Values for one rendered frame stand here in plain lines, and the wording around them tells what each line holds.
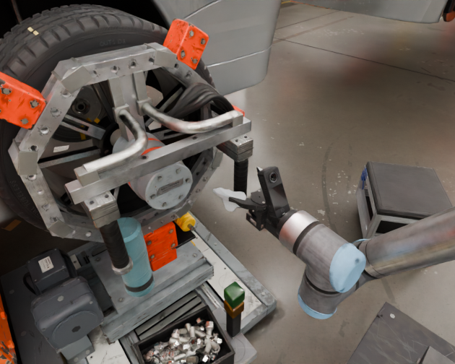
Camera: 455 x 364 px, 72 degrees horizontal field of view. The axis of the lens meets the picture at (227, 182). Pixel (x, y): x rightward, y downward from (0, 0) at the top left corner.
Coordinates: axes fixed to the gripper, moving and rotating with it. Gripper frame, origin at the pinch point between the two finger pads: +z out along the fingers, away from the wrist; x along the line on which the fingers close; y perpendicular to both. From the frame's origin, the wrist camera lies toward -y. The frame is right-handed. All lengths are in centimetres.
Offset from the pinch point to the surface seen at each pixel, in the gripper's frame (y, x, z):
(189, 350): 25.8, -29.1, -19.2
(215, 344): 26.3, -23.5, -21.7
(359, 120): 83, 205, 74
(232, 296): 17.0, -15.9, -18.8
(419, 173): 49, 117, -10
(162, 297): 66, -20, 21
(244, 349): 38.0, -15.3, -23.4
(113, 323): 68, -40, 24
